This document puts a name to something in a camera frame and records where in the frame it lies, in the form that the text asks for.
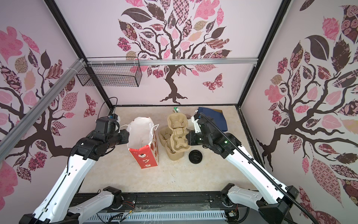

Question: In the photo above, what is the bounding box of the aluminium rail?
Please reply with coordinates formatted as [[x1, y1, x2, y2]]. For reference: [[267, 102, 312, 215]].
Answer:
[[1, 58, 86, 161], [87, 57, 258, 66]]

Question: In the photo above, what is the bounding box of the white slotted cable duct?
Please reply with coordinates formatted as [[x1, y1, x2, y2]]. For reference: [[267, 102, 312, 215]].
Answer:
[[85, 211, 227, 224]]

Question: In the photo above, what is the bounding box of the single pulp cup carrier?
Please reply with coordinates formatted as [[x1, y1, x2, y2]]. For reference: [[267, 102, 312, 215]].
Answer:
[[167, 113, 191, 152]]

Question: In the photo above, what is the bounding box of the brown cardboard box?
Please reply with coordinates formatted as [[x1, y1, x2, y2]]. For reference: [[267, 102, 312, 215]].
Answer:
[[214, 109, 223, 115]]

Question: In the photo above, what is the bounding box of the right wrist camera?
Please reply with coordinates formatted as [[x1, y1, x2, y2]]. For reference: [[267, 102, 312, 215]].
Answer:
[[191, 117, 201, 133]]

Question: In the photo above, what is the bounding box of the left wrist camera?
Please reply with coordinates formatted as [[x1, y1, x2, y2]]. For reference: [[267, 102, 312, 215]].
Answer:
[[108, 114, 120, 133]]

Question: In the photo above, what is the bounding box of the aluminium rail left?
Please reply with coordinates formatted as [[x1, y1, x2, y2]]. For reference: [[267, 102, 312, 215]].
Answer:
[[1, 58, 86, 161]]

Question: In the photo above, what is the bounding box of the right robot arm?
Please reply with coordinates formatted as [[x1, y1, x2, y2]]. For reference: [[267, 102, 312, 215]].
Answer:
[[188, 113, 318, 224]]

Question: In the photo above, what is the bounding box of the aluminium rail back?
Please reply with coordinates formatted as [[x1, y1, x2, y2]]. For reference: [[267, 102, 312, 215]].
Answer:
[[87, 57, 258, 66]]

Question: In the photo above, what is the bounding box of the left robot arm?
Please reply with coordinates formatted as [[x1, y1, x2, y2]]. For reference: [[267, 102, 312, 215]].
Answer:
[[19, 114, 129, 224]]

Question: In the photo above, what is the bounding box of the red and white paper bag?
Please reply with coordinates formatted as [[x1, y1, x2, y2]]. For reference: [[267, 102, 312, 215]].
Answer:
[[123, 117, 159, 169]]

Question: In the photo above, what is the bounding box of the dark blue napkin stack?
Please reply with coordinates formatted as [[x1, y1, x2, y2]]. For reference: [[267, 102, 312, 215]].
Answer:
[[198, 107, 228, 132]]

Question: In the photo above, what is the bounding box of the black wire basket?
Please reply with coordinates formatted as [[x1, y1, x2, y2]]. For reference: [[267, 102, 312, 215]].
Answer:
[[76, 56, 142, 87]]

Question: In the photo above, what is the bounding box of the stack of paper cups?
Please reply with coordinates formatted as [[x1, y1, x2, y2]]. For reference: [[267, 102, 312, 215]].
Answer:
[[186, 119, 195, 131]]

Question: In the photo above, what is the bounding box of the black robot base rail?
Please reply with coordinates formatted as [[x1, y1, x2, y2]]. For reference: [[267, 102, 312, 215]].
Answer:
[[69, 192, 249, 216]]

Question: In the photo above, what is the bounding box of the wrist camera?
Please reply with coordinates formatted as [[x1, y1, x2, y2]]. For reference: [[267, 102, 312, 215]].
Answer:
[[108, 114, 120, 133], [191, 117, 201, 133]]

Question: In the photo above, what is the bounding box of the brown pulp cup carrier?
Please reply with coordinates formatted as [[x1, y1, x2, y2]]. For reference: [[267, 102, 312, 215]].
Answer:
[[159, 126, 184, 161]]

